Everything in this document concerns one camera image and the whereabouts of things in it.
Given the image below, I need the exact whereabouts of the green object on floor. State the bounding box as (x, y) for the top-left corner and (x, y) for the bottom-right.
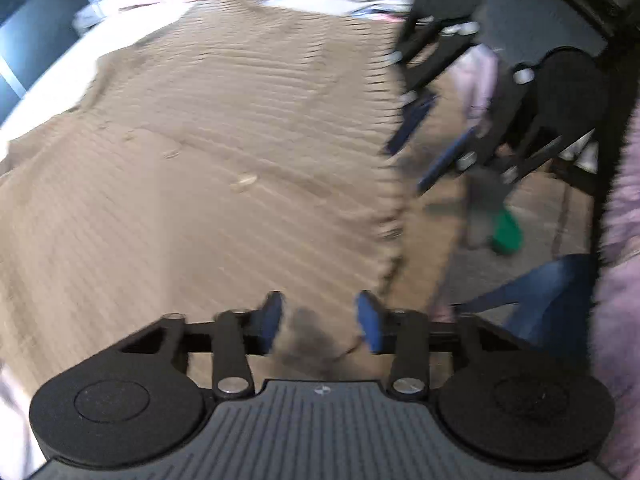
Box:
(490, 208), (523, 256)

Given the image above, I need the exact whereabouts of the pink fluffy garment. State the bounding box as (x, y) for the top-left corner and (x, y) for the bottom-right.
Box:
(591, 113), (639, 479)

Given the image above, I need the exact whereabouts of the lilac polka dot bedsheet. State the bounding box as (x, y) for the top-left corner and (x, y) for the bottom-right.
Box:
(0, 0), (352, 480)

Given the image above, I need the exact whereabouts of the brown striped button shirt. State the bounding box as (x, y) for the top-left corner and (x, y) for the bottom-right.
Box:
(1, 0), (464, 392)

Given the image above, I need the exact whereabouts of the blue jeans leg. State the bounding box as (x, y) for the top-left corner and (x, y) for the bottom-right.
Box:
(454, 254), (593, 366)

